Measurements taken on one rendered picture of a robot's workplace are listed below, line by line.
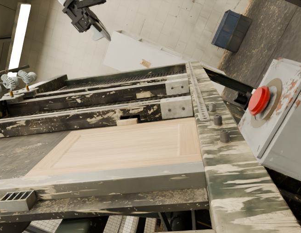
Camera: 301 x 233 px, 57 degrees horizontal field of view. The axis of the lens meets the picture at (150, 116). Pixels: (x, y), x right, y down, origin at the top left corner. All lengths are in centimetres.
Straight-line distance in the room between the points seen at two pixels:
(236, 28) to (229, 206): 465
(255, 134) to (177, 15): 569
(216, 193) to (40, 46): 646
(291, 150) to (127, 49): 446
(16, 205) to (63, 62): 601
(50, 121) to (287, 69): 104
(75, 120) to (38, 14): 566
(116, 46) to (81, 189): 418
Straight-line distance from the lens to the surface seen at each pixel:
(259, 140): 35
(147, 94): 155
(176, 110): 111
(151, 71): 245
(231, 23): 505
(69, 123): 122
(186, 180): 63
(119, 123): 107
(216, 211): 48
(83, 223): 67
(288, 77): 36
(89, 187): 67
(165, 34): 603
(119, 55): 477
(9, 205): 73
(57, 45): 664
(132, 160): 76
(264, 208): 49
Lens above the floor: 107
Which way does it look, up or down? 1 degrees down
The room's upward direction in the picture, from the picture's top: 68 degrees counter-clockwise
